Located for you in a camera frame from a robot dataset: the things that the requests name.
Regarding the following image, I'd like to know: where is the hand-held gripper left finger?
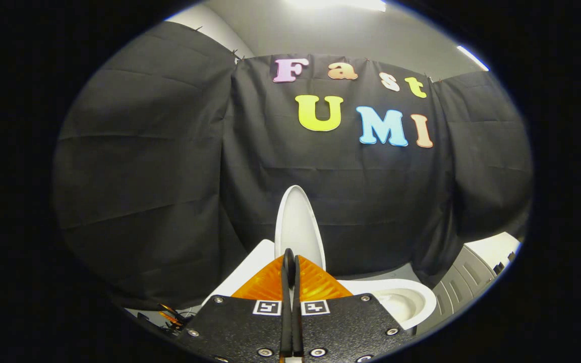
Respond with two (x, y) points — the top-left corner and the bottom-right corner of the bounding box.
(173, 248), (294, 363)

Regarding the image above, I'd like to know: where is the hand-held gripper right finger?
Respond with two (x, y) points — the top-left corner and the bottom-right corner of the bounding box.
(292, 254), (416, 363)

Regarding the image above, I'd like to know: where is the orange black tool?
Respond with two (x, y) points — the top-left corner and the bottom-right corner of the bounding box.
(137, 302), (193, 337)

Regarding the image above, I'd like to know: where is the black backdrop cloth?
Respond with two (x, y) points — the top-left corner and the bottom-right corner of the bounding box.
(52, 21), (533, 311)

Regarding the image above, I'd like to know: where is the large ceiling light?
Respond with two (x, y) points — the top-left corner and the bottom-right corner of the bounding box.
(285, 0), (387, 12)

